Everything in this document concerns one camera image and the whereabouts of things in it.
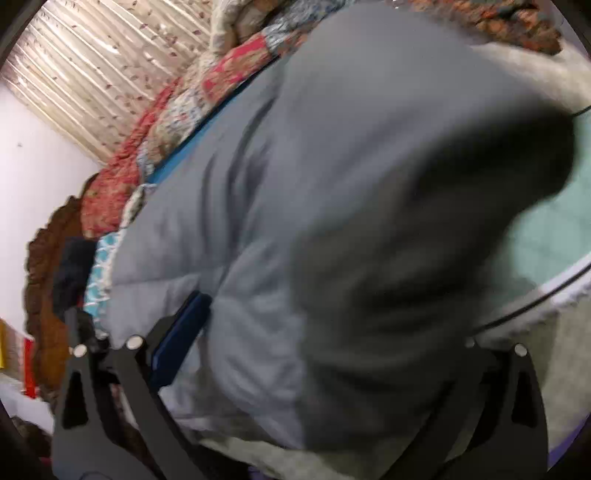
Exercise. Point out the teal patterned cloth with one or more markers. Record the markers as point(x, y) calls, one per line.
point(99, 277)

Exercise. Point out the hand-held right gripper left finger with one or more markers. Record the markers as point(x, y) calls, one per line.
point(184, 332)

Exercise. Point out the white dotted blanket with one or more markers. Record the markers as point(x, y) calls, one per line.
point(136, 201)

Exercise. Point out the mint green bed sheet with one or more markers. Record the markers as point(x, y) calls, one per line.
point(545, 240)

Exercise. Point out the blue cloth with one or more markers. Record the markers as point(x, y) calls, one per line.
point(184, 154)

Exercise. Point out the beige chevron blanket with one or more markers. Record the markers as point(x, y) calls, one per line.
point(258, 457)

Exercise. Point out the red floral quilt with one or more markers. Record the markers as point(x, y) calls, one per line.
point(111, 194)

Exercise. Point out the carved wooden headboard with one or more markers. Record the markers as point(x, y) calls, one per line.
point(46, 277)

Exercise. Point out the yellow object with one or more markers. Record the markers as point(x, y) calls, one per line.
point(2, 344)

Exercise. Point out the grey-beige fluffy blanket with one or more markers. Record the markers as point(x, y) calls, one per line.
point(531, 74)

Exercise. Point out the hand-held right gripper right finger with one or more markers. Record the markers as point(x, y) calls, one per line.
point(512, 392)

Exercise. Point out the dark navy cloth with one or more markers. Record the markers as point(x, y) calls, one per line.
point(74, 272)

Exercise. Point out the red object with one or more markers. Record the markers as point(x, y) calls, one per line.
point(30, 369)

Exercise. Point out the patchwork floral quilt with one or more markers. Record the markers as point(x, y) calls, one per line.
point(231, 64)

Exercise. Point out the beige leaf print curtain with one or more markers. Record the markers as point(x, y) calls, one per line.
point(92, 69)

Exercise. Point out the large grey garment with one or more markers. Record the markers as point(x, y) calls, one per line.
point(323, 184)

